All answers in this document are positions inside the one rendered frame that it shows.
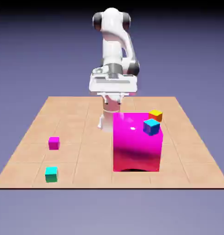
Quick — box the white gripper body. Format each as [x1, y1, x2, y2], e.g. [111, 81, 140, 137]
[89, 73, 138, 96]

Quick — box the small orange cube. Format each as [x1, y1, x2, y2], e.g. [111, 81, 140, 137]
[148, 109, 163, 123]

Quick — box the small blue cube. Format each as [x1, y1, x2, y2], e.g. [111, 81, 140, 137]
[143, 118, 161, 137]

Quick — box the small magenta cube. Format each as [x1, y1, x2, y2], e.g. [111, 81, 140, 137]
[48, 136, 61, 151]

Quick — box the small teal cube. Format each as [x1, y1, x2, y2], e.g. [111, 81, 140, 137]
[45, 166, 58, 183]

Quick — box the large magenta box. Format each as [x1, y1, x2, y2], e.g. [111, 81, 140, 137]
[113, 112, 164, 173]

